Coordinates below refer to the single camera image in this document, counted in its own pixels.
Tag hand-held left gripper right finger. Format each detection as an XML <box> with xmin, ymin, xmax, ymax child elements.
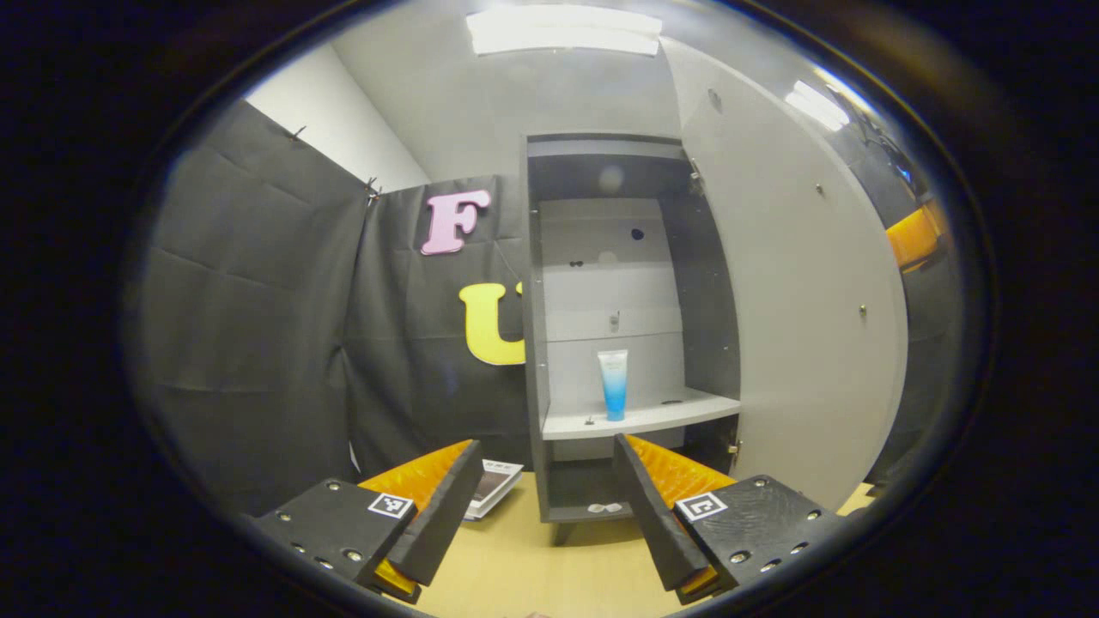
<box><xmin>610</xmin><ymin>433</ymin><xmax>849</xmax><ymax>607</ymax></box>

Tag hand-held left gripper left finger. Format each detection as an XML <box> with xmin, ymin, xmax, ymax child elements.
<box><xmin>254</xmin><ymin>439</ymin><xmax>487</xmax><ymax>604</ymax></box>

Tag grey cabinet door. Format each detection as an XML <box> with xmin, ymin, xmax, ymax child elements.
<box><xmin>659</xmin><ymin>38</ymin><xmax>910</xmax><ymax>513</ymax></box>

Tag blue and white bottle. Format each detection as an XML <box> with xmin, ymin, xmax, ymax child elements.
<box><xmin>598</xmin><ymin>348</ymin><xmax>630</xmax><ymax>423</ymax></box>

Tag white cabinet shelf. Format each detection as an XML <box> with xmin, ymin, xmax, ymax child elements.
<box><xmin>541</xmin><ymin>388</ymin><xmax>742</xmax><ymax>442</ymax></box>

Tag grey cabinet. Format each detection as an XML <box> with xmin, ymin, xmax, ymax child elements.
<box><xmin>521</xmin><ymin>132</ymin><xmax>744</xmax><ymax>547</ymax></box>

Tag white book with dark photo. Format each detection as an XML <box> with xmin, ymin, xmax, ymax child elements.
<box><xmin>470</xmin><ymin>459</ymin><xmax>525</xmax><ymax>518</ymax></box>

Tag black backdrop cloth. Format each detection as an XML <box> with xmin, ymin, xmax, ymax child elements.
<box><xmin>137</xmin><ymin>99</ymin><xmax>967</xmax><ymax>518</ymax></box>

